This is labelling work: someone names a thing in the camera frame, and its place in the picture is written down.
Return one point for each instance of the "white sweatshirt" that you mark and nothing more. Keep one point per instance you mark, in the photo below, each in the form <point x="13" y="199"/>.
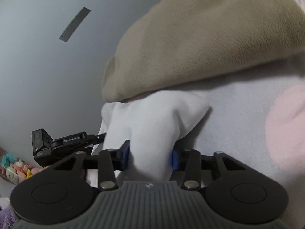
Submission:
<point x="152" y="125"/>

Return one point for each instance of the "grey wall plate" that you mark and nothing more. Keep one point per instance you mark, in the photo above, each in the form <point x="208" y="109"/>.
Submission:
<point x="74" y="24"/>

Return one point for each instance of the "colourful toy pile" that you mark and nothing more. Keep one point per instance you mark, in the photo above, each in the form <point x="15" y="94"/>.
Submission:
<point x="15" y="170"/>

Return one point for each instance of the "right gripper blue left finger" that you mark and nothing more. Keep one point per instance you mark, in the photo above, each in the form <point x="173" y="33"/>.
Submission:
<point x="109" y="161"/>

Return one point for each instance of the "grey pink polka-dot bedspread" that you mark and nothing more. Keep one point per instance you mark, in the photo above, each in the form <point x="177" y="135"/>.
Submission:
<point x="253" y="134"/>

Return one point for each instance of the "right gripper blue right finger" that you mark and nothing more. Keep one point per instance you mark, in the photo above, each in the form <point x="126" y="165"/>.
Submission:
<point x="186" y="165"/>

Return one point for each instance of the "pink fuzzy rug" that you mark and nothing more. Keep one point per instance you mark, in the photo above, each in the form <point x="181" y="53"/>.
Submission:
<point x="7" y="217"/>

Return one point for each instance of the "folded beige garment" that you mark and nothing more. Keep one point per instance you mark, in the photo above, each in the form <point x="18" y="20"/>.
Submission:
<point x="182" y="41"/>

